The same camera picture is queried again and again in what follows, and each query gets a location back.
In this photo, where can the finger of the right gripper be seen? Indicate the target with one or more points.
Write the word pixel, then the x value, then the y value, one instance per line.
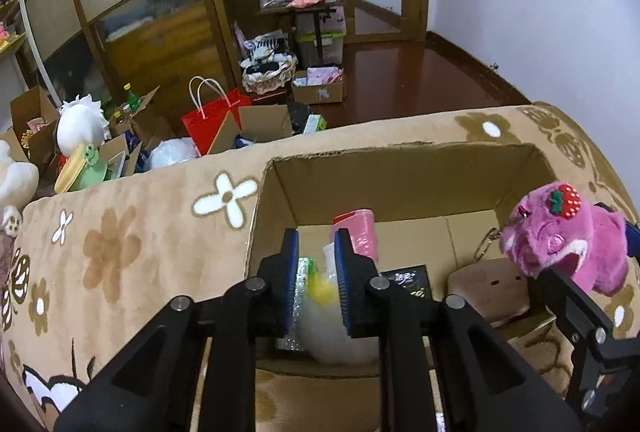
pixel 632 232
pixel 605 375

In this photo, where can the red paper gift bag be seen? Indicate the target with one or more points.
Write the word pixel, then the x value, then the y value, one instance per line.
pixel 204 121

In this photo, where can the cream white large plush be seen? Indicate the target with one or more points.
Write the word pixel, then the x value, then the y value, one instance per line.
pixel 19 182

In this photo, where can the green frog plush toy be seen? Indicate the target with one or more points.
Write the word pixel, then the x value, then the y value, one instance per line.
pixel 89 168

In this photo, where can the white fluffy plush yellow pompoms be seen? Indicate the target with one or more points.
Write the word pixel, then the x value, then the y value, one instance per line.
pixel 320 326

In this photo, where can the open cardboard box left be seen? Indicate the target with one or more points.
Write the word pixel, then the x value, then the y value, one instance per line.
pixel 34 120

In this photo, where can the wicker basket with items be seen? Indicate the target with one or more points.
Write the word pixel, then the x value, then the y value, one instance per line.
pixel 268 64

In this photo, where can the white round plush toy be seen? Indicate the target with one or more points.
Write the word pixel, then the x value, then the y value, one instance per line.
pixel 81 122

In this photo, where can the black small box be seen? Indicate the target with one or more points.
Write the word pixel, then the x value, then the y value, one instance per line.
pixel 412 279

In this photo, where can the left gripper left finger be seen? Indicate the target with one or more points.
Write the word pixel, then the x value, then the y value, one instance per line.
pixel 193 363

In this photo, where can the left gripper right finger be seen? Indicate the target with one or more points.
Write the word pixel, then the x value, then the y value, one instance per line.
pixel 441 358

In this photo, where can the small cardboard box floor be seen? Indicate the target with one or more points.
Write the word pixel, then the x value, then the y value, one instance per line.
pixel 326 84

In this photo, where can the pink face plush pouch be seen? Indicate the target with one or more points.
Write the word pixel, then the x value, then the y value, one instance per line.
pixel 496 289

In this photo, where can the pink strawberry bear plush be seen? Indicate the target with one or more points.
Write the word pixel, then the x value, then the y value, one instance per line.
pixel 553 226

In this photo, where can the pink white plastic bag roll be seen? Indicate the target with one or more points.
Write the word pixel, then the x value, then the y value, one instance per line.
pixel 360 225

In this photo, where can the green bottle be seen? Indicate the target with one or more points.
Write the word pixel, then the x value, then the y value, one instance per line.
pixel 133 100

